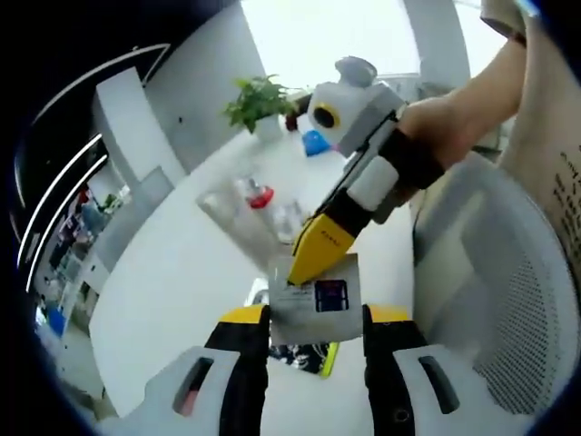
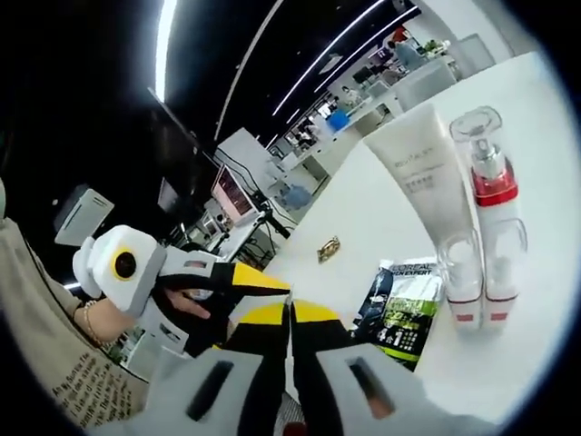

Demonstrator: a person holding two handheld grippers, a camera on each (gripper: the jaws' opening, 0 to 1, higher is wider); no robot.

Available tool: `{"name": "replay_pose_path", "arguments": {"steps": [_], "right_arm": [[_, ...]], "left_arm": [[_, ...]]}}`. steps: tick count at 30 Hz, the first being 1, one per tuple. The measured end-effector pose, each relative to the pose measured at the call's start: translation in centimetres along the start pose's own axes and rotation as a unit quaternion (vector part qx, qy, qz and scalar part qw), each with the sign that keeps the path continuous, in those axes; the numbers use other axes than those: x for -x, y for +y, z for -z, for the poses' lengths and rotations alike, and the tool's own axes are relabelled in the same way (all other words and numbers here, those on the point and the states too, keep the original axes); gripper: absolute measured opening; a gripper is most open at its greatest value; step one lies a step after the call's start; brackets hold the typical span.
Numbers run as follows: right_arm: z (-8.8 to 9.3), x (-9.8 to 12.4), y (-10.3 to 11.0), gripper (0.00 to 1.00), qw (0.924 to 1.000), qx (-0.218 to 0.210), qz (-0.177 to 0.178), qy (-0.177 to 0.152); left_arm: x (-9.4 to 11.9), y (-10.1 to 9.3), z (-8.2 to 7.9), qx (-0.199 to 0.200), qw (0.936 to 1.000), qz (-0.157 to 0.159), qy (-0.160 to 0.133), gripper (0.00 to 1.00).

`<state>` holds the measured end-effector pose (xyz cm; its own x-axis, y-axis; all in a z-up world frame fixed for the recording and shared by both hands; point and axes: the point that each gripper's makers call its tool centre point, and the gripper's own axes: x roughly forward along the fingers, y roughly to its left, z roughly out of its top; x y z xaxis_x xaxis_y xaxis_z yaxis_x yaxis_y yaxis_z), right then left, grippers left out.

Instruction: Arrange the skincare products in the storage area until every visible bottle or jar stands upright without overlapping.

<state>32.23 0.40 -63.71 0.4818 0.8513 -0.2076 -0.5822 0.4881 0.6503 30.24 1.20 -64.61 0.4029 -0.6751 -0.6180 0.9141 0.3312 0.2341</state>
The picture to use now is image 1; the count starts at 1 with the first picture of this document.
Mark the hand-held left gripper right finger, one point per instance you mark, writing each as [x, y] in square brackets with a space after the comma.
[386, 372]

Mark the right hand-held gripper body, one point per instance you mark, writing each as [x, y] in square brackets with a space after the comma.
[358, 118]

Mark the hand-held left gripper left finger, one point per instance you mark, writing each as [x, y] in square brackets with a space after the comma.
[245, 372]

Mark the green black skincare sachet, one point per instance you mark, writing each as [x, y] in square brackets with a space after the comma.
[313, 359]

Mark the small white blue-square skincare sachet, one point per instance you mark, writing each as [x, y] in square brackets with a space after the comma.
[290, 313]

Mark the person's right hand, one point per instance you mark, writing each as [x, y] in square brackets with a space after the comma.
[426, 122]

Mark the blue plastic packet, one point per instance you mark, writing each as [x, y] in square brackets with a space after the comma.
[314, 143]

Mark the plant in dark pot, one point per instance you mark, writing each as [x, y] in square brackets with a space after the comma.
[292, 119]

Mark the green plant in white pot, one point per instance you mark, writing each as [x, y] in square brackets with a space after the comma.
[258, 100]

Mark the beige printed shirt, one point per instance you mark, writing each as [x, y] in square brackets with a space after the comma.
[554, 159]

